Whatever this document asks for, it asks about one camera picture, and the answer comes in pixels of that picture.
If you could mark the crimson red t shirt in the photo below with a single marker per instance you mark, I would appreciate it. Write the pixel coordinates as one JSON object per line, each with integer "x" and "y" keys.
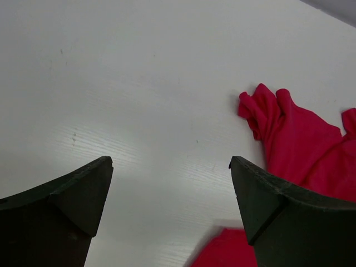
{"x": 299, "y": 147}

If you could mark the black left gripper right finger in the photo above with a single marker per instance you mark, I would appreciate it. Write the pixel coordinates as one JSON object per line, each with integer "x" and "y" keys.
{"x": 288, "y": 225}

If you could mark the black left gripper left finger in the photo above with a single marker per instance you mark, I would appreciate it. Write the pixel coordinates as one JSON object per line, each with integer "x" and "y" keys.
{"x": 53, "y": 224}

